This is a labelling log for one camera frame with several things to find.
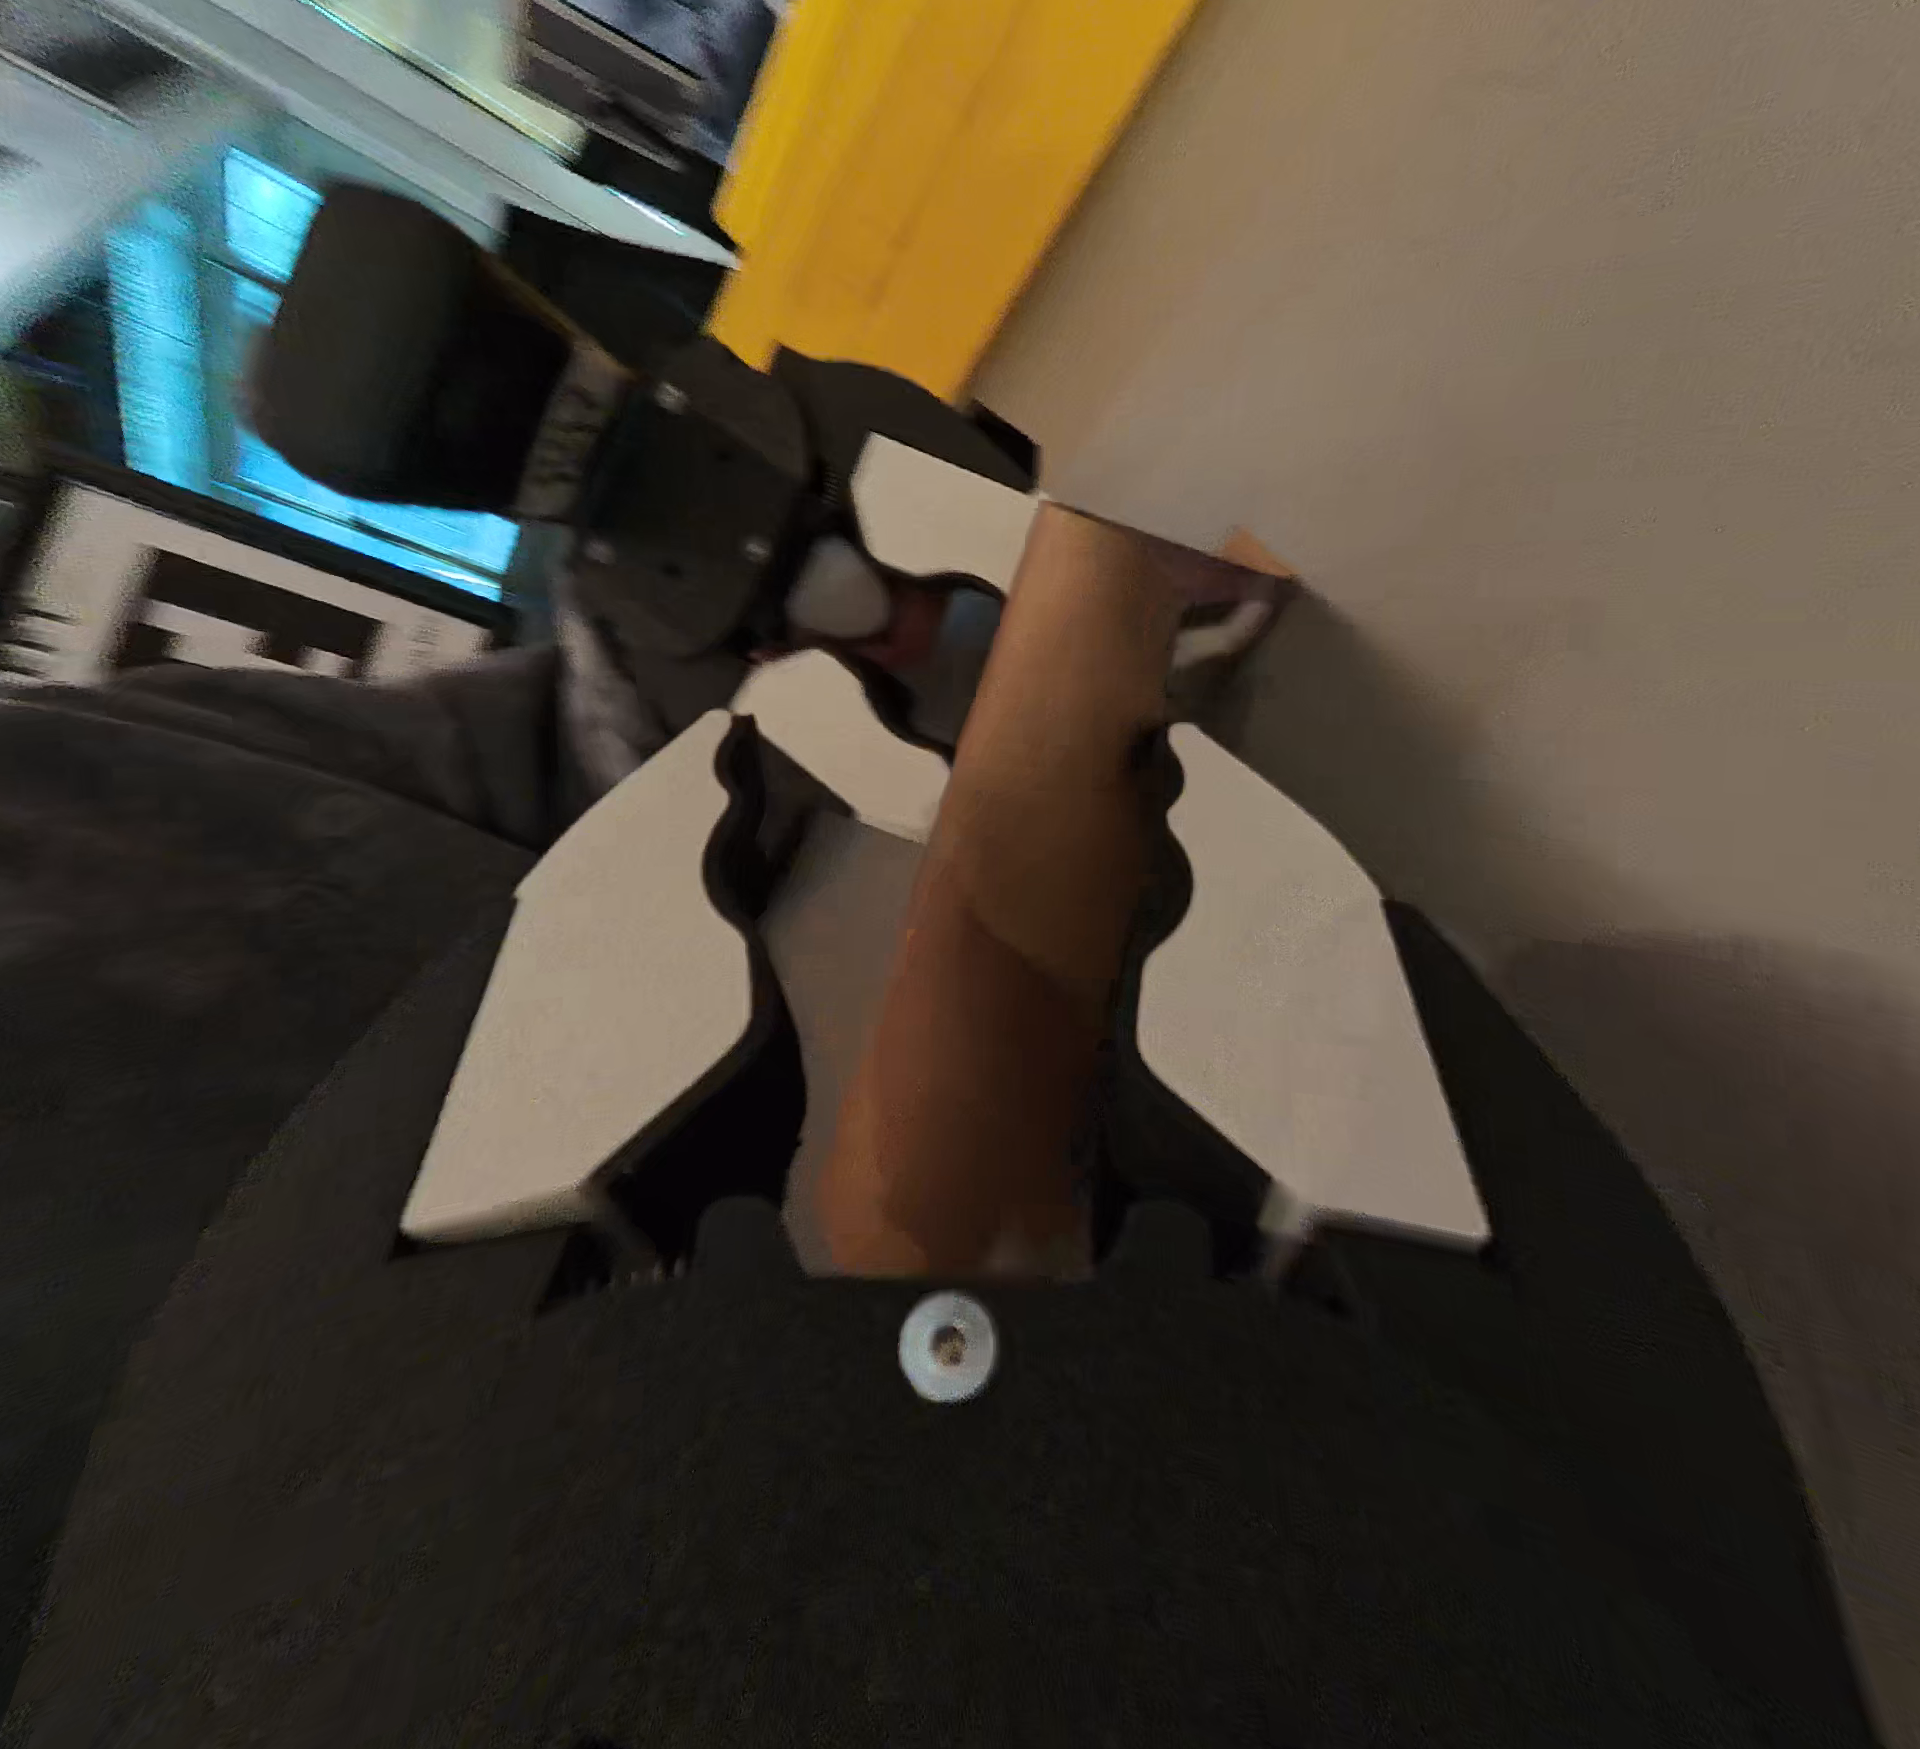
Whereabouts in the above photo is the orange origami paper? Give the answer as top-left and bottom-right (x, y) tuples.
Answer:
(817, 502), (1300, 1284)

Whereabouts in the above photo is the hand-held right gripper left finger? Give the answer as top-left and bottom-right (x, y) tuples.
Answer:
(397, 711), (820, 1278)

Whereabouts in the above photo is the yellow plastic bin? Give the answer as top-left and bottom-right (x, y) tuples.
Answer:
(705, 0), (1309, 402)

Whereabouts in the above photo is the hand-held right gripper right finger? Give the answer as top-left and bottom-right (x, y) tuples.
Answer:
(1102, 724), (1495, 1284)

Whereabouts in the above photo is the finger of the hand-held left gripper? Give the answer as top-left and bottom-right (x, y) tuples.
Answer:
(846, 429), (1296, 676)
(727, 647), (960, 842)

